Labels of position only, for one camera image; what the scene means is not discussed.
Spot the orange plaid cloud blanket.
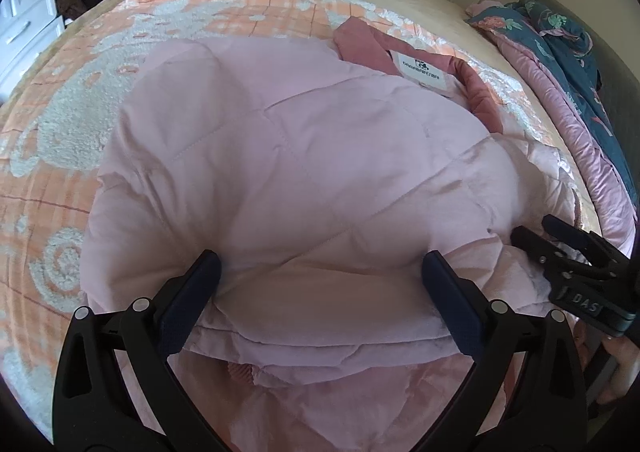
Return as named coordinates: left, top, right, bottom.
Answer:
left=0, top=0, right=556, bottom=383

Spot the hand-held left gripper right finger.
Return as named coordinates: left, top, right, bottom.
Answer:
left=414, top=251, right=589, bottom=452

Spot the white drawer cabinet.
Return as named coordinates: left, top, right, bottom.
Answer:
left=0, top=0, right=66, bottom=98

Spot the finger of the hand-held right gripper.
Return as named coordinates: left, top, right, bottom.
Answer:
left=510, top=225, right=568, bottom=278
left=542, top=215, right=632, bottom=268

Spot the blue floral quilt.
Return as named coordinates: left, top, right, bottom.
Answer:
left=465, top=0, right=640, bottom=253

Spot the pink quilted jacket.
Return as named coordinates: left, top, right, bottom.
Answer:
left=82, top=16, right=601, bottom=452

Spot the grey padded headboard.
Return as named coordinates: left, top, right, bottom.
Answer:
left=530, top=0, right=640, bottom=98

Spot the person's right hand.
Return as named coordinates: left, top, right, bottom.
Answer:
left=600, top=332, right=640, bottom=407

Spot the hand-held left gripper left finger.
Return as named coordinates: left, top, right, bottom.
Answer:
left=52, top=251, right=241, bottom=452

